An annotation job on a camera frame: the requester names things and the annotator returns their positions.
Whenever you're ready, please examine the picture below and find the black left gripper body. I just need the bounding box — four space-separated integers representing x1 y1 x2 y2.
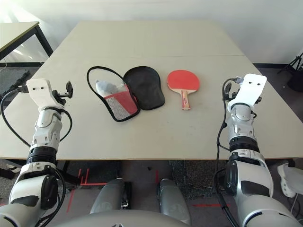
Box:
52 89 69 105

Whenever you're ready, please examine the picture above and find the grey robot leg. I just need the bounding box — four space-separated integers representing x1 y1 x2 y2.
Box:
157 179 191 225
89 178 126 215

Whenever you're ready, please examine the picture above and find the beige side table black frame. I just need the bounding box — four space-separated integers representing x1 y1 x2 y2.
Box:
0 21 54 62

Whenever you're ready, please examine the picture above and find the dark speckled carpet piece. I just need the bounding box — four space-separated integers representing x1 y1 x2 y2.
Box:
169 160 228 190

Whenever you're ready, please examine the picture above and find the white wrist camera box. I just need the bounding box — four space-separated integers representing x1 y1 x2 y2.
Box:
25 78 64 111
228 73 267 111

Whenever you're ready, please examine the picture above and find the grey robot right leg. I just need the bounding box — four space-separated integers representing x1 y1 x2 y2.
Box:
157 179 191 225

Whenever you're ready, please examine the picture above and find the grey robot left leg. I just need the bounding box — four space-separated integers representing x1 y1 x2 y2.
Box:
89 178 126 215

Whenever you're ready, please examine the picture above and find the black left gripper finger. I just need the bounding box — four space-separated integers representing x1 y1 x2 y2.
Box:
65 81 74 97

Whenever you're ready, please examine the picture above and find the red black paddle case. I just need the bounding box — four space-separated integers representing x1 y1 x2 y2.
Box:
86 65 166 123

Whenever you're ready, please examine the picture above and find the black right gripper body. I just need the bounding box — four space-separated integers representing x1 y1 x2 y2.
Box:
226 85 240 103

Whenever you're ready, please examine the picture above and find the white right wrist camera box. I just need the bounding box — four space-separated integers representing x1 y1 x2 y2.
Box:
228 73 267 111

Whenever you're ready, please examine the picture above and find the black robot foot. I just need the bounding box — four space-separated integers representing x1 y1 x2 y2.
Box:
120 181 133 210

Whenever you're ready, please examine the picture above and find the black foam floor mat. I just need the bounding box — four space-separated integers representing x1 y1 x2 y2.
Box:
0 68 30 96

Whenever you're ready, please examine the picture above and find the red ping-pong paddle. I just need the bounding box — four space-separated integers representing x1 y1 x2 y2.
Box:
167 69 200 110

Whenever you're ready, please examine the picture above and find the black tripod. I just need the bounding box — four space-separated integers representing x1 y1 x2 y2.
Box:
278 52 303 74

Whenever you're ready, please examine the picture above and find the black left wrist camera cable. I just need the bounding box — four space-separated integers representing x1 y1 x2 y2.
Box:
0 88 73 148

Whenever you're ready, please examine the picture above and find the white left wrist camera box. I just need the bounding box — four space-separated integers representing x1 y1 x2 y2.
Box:
25 78 64 111

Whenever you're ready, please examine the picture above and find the white floor cable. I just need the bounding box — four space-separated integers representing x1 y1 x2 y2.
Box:
290 196 303 219

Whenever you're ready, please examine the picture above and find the grey robot torso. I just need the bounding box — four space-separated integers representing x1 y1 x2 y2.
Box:
53 210 187 227

